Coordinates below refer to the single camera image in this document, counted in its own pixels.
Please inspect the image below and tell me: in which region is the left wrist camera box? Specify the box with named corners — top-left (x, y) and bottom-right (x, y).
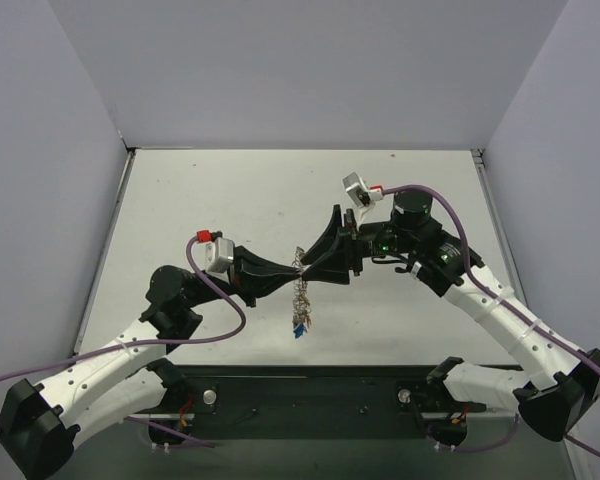
top-left (194, 230), bottom-right (235, 277)

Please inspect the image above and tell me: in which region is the steel key organiser ring disc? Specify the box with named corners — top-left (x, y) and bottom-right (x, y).
top-left (289, 245), bottom-right (314, 329)

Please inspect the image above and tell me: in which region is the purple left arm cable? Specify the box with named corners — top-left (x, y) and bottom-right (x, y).
top-left (0, 238), bottom-right (249, 449)

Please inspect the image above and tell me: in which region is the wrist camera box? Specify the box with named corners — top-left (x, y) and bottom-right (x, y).
top-left (194, 230), bottom-right (235, 277)
top-left (342, 172), bottom-right (384, 225)

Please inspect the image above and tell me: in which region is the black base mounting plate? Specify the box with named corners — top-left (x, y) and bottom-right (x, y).
top-left (141, 365), bottom-right (486, 446)

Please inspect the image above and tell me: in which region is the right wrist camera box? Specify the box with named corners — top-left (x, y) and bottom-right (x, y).
top-left (342, 172), bottom-right (384, 225)

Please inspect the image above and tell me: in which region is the aluminium front rail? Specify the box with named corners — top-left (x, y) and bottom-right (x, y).
top-left (39, 372), bottom-right (580, 421)

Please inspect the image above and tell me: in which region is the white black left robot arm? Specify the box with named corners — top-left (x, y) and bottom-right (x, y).
top-left (0, 238), bottom-right (301, 479)

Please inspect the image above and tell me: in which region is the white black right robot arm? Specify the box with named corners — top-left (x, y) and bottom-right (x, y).
top-left (301, 187), bottom-right (600, 442)

